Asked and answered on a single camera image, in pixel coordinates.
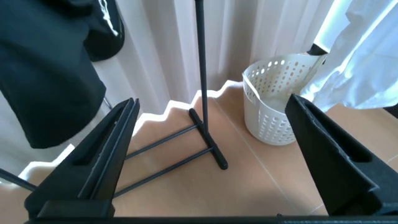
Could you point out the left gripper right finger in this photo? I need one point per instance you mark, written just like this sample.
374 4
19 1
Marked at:
335 174

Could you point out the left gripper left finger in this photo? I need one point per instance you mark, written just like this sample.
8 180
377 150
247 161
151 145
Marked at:
93 168

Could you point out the black shorts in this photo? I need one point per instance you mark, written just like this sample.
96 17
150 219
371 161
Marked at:
46 77

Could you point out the white garment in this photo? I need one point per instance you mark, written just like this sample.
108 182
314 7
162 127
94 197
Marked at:
367 68

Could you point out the white laundry basket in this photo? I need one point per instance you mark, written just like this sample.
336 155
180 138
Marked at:
270 124

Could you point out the black clothes rack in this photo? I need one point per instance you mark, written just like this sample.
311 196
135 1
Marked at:
202 62

